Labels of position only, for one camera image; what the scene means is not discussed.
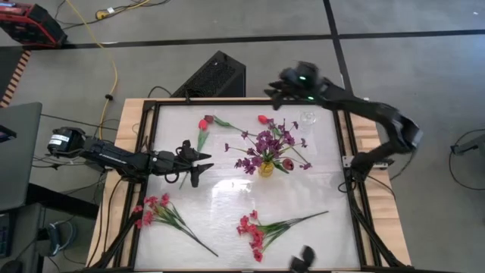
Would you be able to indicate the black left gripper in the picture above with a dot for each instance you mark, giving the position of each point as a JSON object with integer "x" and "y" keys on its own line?
{"x": 166, "y": 163}

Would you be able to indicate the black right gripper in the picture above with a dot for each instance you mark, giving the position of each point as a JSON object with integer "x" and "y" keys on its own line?
{"x": 303, "y": 85}

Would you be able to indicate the burgundy artificial tulip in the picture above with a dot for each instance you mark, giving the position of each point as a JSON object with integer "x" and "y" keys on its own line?
{"x": 208, "y": 118}
{"x": 288, "y": 164}

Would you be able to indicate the purple artificial flower bunch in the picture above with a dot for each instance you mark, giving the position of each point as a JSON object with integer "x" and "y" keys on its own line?
{"x": 265, "y": 146}

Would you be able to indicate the red artificial flower bunch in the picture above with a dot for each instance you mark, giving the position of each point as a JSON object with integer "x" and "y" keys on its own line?
{"x": 163, "y": 212}
{"x": 255, "y": 237}

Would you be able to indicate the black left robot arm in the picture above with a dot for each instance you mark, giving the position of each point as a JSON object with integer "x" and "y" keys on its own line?
{"x": 110, "y": 157}

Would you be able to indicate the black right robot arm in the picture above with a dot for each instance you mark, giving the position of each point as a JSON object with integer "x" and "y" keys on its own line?
{"x": 379, "y": 110}

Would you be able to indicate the clear glass vase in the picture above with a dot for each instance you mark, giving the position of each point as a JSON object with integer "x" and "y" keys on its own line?
{"x": 307, "y": 117}

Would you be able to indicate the yellow glass vase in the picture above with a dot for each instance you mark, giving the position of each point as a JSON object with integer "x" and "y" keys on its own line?
{"x": 266, "y": 171}

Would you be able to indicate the black perforated computer case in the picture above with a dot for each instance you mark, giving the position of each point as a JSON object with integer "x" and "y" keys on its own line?
{"x": 212, "y": 76}

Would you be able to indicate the black desk base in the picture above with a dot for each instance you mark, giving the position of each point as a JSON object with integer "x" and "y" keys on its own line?
{"x": 85, "y": 209}

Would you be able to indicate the black blue handheld device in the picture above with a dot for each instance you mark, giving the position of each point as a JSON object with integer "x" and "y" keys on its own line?
{"x": 55, "y": 239}

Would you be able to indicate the wooden table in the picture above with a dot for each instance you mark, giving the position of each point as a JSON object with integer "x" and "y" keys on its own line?
{"x": 384, "y": 220}

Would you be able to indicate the yellow power plug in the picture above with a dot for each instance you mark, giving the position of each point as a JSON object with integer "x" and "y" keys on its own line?
{"x": 101, "y": 15}

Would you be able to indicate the black device with screen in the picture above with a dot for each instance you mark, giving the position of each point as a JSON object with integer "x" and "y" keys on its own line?
{"x": 7, "y": 134}

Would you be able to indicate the orange black striped strip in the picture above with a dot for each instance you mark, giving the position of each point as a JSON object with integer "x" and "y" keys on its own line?
{"x": 17, "y": 76}

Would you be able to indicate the black keyboard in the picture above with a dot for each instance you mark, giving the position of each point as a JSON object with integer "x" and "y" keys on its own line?
{"x": 4, "y": 235}

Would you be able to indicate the gray metal stand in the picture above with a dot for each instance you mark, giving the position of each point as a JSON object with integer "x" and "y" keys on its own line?
{"x": 473, "y": 146}

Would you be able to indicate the red and black toolbox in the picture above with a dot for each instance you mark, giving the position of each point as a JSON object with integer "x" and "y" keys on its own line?
{"x": 34, "y": 26}

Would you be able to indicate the black aluminium table frame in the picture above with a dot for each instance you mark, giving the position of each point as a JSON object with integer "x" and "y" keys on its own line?
{"x": 227, "y": 102}

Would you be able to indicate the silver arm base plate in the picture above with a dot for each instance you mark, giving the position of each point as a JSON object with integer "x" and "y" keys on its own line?
{"x": 346, "y": 161}

